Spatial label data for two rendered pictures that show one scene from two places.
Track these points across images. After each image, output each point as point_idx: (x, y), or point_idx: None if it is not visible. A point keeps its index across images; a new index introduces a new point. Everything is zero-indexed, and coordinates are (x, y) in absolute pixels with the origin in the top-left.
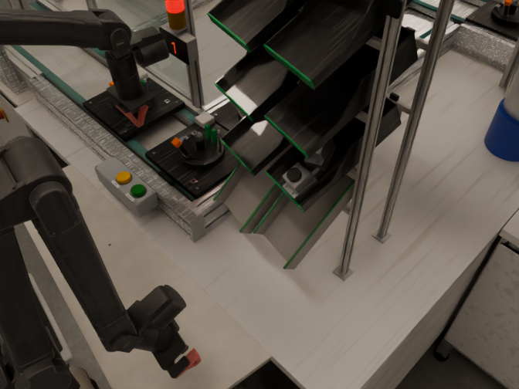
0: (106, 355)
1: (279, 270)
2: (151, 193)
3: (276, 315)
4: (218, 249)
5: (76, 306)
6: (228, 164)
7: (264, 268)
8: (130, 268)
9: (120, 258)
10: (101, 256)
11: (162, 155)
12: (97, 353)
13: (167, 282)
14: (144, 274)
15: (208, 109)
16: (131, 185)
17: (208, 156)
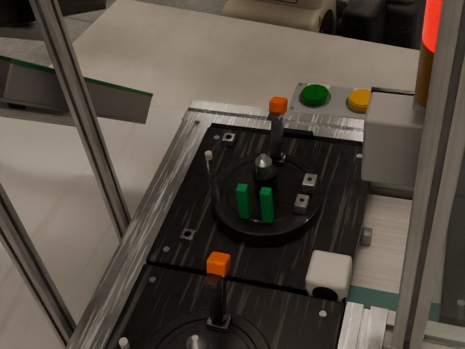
0: (208, 21)
1: (47, 171)
2: (290, 105)
3: (32, 124)
4: (157, 155)
5: (286, 32)
6: (192, 204)
7: (71, 164)
8: (262, 84)
9: (286, 86)
10: (315, 77)
11: (337, 159)
12: (219, 17)
13: (199, 93)
14: (238, 87)
15: (366, 334)
16: (336, 100)
17: (235, 181)
